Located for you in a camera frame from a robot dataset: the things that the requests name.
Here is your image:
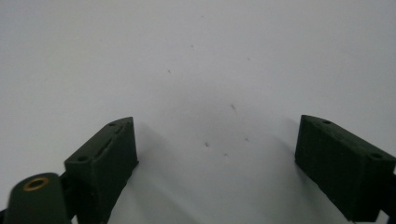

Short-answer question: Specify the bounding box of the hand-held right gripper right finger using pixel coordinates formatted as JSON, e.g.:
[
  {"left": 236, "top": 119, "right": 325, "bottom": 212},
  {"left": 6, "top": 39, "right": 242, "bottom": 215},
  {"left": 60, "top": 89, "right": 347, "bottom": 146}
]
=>
[{"left": 294, "top": 114, "right": 396, "bottom": 223}]

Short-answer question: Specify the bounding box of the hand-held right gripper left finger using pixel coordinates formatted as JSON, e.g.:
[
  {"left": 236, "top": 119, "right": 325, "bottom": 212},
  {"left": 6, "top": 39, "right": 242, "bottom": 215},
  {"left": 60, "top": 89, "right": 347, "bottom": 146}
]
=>
[{"left": 64, "top": 116, "right": 139, "bottom": 224}]

